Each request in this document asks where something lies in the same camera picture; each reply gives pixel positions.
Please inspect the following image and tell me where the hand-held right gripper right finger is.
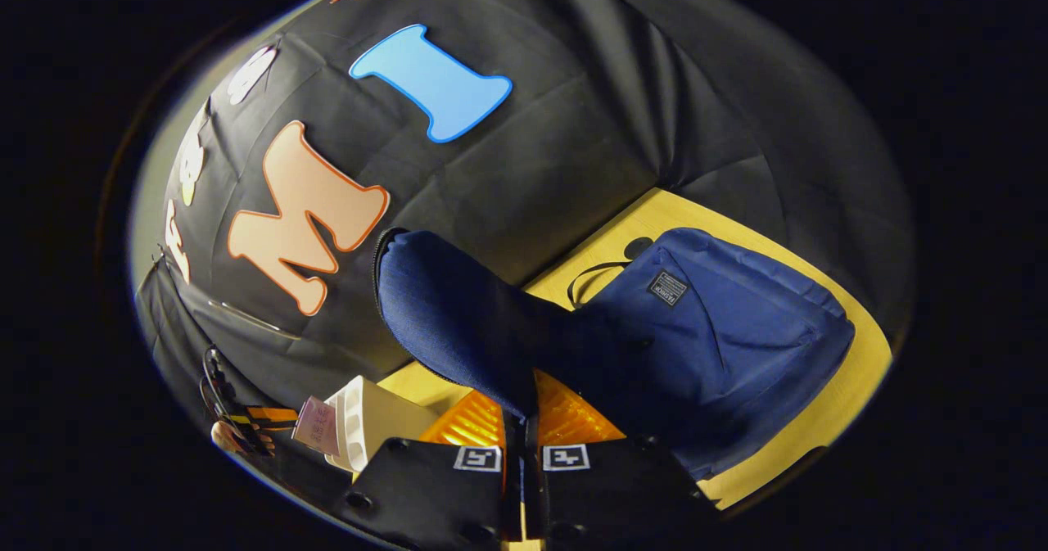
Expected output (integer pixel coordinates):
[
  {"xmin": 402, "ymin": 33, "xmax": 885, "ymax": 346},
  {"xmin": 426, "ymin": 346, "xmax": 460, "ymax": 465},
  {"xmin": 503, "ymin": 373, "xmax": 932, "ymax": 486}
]
[{"xmin": 524, "ymin": 368, "xmax": 723, "ymax": 549}]

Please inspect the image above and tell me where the pink cover book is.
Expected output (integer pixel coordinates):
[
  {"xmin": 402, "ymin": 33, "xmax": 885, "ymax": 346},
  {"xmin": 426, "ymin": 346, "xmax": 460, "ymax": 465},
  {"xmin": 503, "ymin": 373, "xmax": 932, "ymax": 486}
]
[{"xmin": 292, "ymin": 395, "xmax": 341, "ymax": 456}]

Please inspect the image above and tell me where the black backdrop cloth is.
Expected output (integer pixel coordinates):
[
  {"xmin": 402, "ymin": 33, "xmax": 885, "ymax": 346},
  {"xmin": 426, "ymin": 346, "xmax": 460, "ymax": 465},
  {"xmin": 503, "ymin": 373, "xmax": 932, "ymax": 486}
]
[{"xmin": 135, "ymin": 0, "xmax": 914, "ymax": 495}]

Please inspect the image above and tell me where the white plastic bookshelf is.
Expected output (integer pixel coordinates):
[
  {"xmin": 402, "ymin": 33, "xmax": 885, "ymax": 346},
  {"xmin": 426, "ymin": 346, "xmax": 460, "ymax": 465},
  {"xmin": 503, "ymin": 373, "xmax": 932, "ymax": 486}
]
[{"xmin": 323, "ymin": 375, "xmax": 439, "ymax": 474}]

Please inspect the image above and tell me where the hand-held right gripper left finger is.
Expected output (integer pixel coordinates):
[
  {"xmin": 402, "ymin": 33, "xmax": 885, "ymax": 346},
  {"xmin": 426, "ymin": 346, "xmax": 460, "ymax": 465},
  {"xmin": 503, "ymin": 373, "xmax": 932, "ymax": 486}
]
[{"xmin": 337, "ymin": 387, "xmax": 525, "ymax": 551}]

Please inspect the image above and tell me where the blue fabric schoolbag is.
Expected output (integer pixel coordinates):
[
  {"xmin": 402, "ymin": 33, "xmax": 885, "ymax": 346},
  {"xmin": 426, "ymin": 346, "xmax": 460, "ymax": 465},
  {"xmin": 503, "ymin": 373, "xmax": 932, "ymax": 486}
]
[{"xmin": 373, "ymin": 226, "xmax": 856, "ymax": 482}]

